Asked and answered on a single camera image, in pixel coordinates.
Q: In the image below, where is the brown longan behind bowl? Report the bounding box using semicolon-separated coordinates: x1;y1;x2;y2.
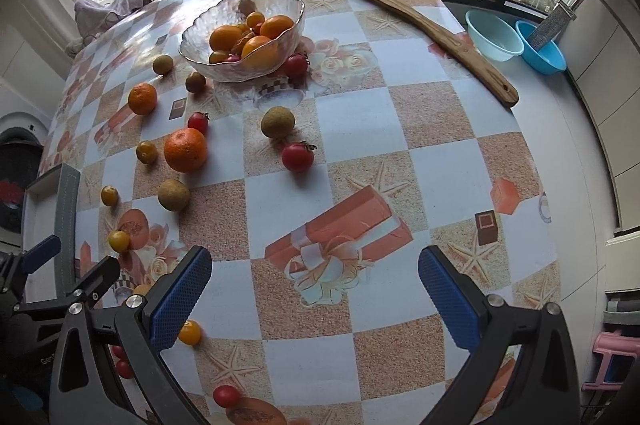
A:
152;54;175;75

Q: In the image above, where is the large mandarin orange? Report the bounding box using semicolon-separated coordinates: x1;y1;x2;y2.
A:
164;127;208;174

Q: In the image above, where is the pink plastic stool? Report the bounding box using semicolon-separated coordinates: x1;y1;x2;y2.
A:
582;330;639;391

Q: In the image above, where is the washing machine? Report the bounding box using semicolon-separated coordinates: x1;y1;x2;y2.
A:
0;76;51;256

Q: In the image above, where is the blue plastic basin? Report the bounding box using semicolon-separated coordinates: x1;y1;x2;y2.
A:
515;20;566;75

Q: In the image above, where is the red cherry tomato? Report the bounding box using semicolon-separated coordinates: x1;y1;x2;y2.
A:
281;141;317;173
213;385;242;409
186;112;209;136
282;54;308;81

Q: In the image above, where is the small mandarin orange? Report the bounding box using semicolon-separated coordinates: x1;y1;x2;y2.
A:
128;83;157;115

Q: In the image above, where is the clear glass fruit bowl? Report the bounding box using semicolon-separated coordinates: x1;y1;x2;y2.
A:
179;0;305;83

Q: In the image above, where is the checkered fruit tablecloth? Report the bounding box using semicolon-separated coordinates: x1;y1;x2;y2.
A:
42;0;560;424

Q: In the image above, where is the light teal plastic basin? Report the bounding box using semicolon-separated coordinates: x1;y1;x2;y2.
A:
464;9;524;62

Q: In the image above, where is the long wooden board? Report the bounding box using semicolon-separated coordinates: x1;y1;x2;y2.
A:
367;0;520;108

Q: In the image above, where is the brown longan fruit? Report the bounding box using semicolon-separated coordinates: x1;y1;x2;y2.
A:
260;107;295;139

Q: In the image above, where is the brown longan near tray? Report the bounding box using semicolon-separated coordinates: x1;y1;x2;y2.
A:
157;179;191;213

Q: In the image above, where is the dark longan beside bowl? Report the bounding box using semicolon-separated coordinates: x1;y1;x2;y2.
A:
184;72;206;95

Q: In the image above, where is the white tray box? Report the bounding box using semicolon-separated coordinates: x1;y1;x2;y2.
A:
22;163;80;303

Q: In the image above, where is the yellow cherry tomato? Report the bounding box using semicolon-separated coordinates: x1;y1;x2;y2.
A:
107;229;131;254
136;140;158;165
100;186;119;208
178;320;203;346

